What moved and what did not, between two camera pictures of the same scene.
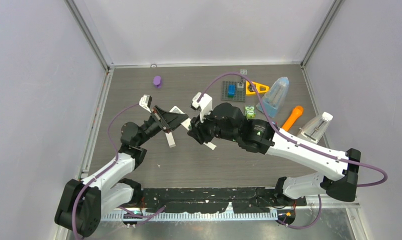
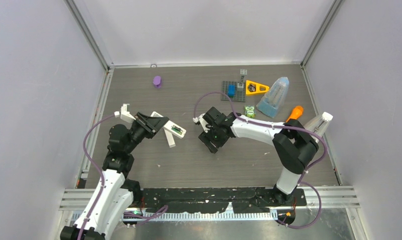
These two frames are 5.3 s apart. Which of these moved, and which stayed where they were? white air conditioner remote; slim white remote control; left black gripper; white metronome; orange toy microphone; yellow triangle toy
Moved: white air conditioner remote; left black gripper
Stayed: yellow triangle toy; orange toy microphone; white metronome; slim white remote control
